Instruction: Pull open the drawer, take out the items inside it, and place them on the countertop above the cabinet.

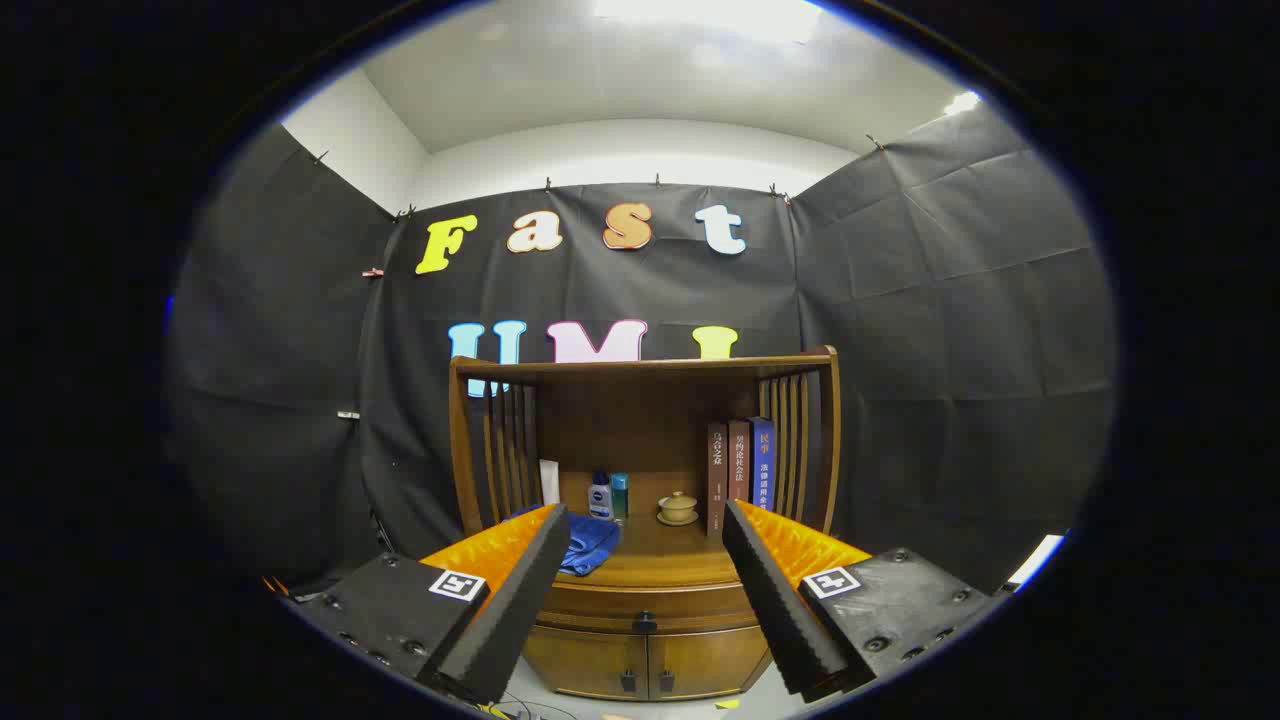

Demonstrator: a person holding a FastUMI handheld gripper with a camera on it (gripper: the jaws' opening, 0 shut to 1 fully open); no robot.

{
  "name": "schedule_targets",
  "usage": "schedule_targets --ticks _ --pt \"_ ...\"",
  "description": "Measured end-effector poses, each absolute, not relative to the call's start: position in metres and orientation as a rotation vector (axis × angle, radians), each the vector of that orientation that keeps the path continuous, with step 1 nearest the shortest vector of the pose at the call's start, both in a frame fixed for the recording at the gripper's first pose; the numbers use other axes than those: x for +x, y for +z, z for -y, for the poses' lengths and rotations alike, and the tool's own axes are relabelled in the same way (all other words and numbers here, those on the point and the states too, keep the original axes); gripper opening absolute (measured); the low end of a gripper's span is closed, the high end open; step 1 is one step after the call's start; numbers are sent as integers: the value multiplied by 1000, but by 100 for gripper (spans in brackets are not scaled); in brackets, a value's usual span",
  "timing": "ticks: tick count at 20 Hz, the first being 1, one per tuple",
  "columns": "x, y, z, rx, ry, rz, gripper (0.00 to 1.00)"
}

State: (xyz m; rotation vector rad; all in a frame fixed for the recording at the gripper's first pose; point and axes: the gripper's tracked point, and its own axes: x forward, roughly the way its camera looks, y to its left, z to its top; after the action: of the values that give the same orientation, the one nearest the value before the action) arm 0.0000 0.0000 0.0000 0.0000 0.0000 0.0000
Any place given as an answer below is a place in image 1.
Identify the tan saucer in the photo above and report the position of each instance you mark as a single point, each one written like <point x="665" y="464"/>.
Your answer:
<point x="677" y="521"/>

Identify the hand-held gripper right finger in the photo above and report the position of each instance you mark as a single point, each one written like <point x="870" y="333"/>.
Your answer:
<point x="780" y="610"/>

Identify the wooden countertop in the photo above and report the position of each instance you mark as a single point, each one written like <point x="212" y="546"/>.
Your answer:
<point x="670" y="560"/>

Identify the tan lidded tea cup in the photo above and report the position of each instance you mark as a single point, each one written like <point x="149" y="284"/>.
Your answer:
<point x="678" y="505"/>

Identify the wooden drawer with black knob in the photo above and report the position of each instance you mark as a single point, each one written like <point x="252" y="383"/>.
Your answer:
<point x="600" y="605"/>

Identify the dark brown book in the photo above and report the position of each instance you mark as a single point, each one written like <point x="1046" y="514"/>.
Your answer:
<point x="716" y="470"/>

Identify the brown wooden cabinet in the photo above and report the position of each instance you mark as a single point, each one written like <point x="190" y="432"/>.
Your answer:
<point x="640" y="420"/>

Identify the teal clear bottle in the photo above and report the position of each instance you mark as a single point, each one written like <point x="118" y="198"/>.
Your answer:
<point x="620" y="495"/>

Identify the blue book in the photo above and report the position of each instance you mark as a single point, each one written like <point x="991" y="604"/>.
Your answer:
<point x="762" y="465"/>

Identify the wooden cabinet door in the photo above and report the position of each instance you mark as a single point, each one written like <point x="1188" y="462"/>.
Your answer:
<point x="590" y="660"/>
<point x="700" y="660"/>

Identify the white tube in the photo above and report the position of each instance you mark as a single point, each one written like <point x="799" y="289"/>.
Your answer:
<point x="549" y="482"/>

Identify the blue folded towel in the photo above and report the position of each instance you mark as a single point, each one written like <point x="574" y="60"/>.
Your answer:
<point x="592" y="545"/>

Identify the reddish brown book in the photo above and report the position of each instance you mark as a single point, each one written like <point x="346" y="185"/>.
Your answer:
<point x="739" y="465"/>

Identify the white lotion bottle blue cap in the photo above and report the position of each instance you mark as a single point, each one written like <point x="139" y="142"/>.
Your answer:
<point x="600" y="498"/>

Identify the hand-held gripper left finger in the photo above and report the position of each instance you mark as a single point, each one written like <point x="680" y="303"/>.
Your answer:
<point x="510" y="620"/>

